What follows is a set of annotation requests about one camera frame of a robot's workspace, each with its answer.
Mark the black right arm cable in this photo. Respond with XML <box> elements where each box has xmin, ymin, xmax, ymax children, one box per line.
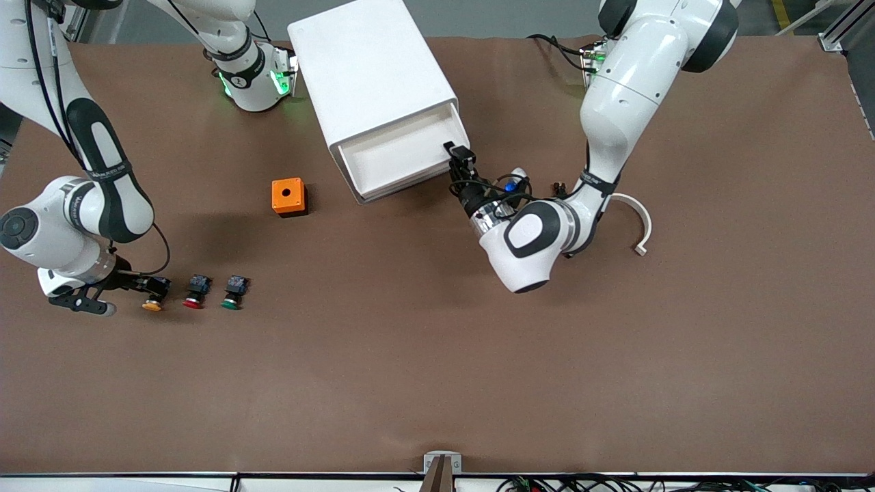
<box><xmin>24</xmin><ymin>0</ymin><xmax>172</xmax><ymax>276</ymax></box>

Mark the green push button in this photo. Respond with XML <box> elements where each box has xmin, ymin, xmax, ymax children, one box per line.
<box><xmin>221</xmin><ymin>275</ymin><xmax>250</xmax><ymax>311</ymax></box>

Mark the white curved plastic clip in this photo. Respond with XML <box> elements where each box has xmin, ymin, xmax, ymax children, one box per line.
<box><xmin>610</xmin><ymin>193</ymin><xmax>654</xmax><ymax>258</ymax></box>

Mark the orange button enclosure box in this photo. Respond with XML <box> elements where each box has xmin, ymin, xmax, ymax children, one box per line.
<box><xmin>271</xmin><ymin>178</ymin><xmax>309</xmax><ymax>218</ymax></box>

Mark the aluminium frame profile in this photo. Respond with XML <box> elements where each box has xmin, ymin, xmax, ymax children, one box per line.
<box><xmin>818</xmin><ymin>0</ymin><xmax>875</xmax><ymax>53</ymax></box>

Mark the red push button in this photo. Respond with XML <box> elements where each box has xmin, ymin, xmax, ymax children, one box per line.
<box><xmin>183</xmin><ymin>274</ymin><xmax>211</xmax><ymax>310</ymax></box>

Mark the brown pointed post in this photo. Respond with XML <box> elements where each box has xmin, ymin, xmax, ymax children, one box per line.
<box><xmin>418</xmin><ymin>456</ymin><xmax>455</xmax><ymax>492</ymax></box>

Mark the white plastic drawer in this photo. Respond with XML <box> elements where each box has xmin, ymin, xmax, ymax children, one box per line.
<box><xmin>338</xmin><ymin>101</ymin><xmax>471</xmax><ymax>200</ymax></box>

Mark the grey metal bracket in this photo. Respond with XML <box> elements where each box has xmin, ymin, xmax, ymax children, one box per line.
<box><xmin>423</xmin><ymin>451</ymin><xmax>463</xmax><ymax>475</ymax></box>

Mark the tangled cable bundle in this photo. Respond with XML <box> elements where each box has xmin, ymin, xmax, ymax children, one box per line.
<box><xmin>496</xmin><ymin>474</ymin><xmax>875</xmax><ymax>492</ymax></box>

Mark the white table edge rail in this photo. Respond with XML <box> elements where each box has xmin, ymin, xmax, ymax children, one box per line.
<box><xmin>0</xmin><ymin>473</ymin><xmax>875</xmax><ymax>492</ymax></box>

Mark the black base cable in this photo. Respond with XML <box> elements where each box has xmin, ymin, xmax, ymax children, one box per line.
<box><xmin>526</xmin><ymin>33</ymin><xmax>590</xmax><ymax>72</ymax></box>

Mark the white drawer cabinet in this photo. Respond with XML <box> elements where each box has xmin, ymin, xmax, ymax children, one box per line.
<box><xmin>287</xmin><ymin>0</ymin><xmax>472</xmax><ymax>206</ymax></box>

